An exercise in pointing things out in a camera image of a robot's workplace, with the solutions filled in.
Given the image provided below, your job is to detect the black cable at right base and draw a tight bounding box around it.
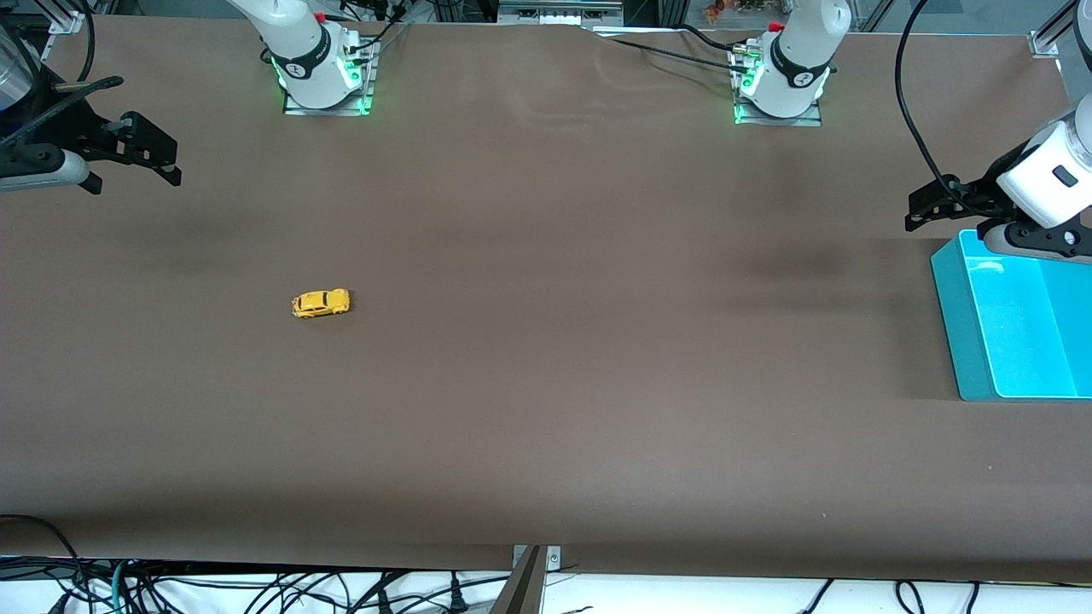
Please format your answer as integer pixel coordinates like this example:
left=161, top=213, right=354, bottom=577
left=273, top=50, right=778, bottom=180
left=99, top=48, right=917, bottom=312
left=337, top=0, right=412, bottom=54

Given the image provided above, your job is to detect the black floor cable tangle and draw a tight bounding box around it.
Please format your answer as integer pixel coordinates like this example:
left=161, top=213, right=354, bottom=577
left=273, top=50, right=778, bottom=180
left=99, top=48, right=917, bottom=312
left=0, top=556, right=513, bottom=614

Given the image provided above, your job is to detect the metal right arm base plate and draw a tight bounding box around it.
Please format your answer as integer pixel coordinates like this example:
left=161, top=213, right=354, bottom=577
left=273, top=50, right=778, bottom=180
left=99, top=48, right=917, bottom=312
left=282, top=38, right=377, bottom=117

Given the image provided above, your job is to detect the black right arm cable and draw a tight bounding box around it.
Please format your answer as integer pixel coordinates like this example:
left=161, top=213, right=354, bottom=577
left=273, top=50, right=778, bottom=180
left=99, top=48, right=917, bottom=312
left=0, top=0, right=125, bottom=148

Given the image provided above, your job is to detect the aluminium frame profile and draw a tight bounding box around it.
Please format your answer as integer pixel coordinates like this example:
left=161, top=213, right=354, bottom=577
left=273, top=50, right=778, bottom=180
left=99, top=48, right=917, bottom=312
left=38, top=0, right=90, bottom=35
left=1028, top=9, right=1072, bottom=59

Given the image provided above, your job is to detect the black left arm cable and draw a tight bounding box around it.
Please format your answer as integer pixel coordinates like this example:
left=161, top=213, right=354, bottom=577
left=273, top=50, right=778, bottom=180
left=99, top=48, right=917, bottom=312
left=895, top=0, right=975, bottom=204

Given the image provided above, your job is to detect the teal plastic bin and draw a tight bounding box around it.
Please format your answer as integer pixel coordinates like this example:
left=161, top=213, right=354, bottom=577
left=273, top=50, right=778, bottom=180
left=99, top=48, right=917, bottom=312
left=930, top=229, right=1092, bottom=403

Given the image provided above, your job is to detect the yellow beetle toy car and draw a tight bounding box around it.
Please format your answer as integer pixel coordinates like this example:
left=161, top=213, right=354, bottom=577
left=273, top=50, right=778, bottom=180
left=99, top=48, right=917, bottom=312
left=292, top=288, right=351, bottom=319

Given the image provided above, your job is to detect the short black base cable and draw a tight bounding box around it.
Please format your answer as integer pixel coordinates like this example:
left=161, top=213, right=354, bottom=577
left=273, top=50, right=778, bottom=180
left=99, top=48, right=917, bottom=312
left=678, top=24, right=747, bottom=54

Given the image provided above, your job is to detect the grey background device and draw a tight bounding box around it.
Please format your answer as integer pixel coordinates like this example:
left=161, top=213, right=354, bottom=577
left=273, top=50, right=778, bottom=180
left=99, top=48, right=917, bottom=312
left=497, top=0, right=625, bottom=27

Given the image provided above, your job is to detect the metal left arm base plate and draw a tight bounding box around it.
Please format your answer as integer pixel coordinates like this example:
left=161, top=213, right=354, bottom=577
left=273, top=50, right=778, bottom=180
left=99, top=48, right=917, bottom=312
left=732, top=43, right=824, bottom=127

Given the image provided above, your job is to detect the black looped floor cable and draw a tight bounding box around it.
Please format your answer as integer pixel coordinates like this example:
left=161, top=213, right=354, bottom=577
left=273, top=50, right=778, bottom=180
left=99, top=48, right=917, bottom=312
left=0, top=513, right=90, bottom=614

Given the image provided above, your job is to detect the long black base cable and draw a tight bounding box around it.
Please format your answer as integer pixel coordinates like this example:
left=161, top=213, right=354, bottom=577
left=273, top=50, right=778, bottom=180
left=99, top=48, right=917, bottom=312
left=597, top=34, right=752, bottom=76

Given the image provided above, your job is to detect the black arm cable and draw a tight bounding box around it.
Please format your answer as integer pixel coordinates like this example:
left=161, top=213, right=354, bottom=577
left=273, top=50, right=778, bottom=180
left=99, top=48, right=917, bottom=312
left=0, top=0, right=125, bottom=148
left=895, top=0, right=975, bottom=204

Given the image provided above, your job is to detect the grey diagonal metal bar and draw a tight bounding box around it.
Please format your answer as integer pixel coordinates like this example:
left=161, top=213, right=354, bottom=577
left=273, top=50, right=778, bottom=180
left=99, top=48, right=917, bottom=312
left=490, top=546, right=549, bottom=614

